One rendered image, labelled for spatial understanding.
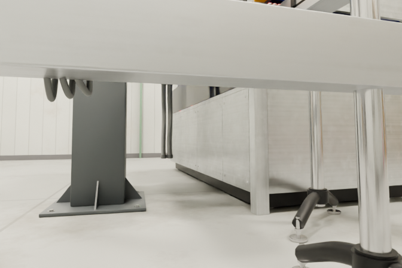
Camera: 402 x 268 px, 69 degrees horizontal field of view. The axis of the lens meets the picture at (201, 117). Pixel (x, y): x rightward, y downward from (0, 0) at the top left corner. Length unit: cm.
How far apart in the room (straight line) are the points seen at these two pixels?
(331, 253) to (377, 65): 39
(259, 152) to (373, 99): 81
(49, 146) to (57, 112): 57
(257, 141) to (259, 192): 22
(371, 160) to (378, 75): 15
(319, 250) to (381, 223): 18
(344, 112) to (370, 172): 104
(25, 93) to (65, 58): 515
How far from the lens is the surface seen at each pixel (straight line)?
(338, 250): 71
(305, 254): 80
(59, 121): 537
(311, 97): 125
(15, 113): 557
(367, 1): 65
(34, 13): 43
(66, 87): 48
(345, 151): 162
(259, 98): 136
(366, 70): 58
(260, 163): 135
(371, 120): 60
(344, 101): 164
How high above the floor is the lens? 34
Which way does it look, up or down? 4 degrees up
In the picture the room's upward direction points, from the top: straight up
